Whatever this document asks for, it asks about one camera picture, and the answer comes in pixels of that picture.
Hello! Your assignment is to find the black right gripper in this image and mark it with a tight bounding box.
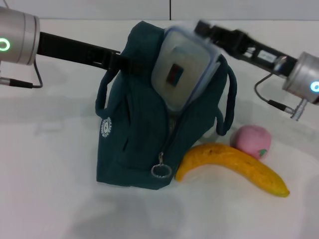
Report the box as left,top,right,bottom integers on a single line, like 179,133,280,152
194,21,299,78

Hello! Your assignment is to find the clear lunch box blue rim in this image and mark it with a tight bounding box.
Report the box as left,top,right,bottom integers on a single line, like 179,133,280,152
151,24,220,113

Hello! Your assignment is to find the dark teal insulated lunch bag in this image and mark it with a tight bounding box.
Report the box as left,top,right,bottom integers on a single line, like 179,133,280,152
95,20,237,190

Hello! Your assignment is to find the yellow banana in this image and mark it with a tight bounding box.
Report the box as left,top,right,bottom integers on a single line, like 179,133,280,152
175,143,291,198

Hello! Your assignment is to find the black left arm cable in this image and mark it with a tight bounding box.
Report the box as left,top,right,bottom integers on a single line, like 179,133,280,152
0,61,43,90

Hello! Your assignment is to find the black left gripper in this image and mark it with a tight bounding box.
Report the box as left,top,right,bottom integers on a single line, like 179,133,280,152
37,31,150,77

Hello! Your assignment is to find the pink peach toy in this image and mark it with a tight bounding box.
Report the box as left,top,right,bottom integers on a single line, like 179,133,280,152
229,125,272,160

